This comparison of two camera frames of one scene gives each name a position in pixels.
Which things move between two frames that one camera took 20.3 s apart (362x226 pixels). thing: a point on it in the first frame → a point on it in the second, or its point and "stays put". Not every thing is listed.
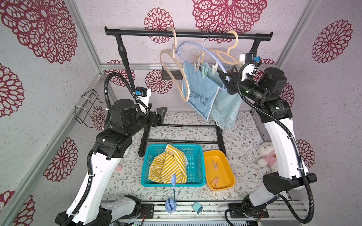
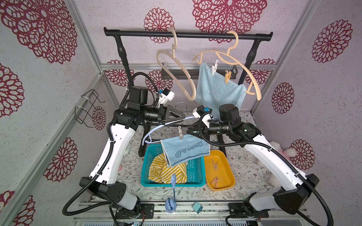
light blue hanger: (221, 64) → (144, 137)
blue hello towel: (202, 92) → (178, 151)
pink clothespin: (215, 181) stays put
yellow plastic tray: (219, 175) stays put
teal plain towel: (226, 107) stays put
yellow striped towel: (171, 161) stays put
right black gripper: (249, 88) → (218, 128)
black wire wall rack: (83, 114) stays put
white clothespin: (214, 68) stays put
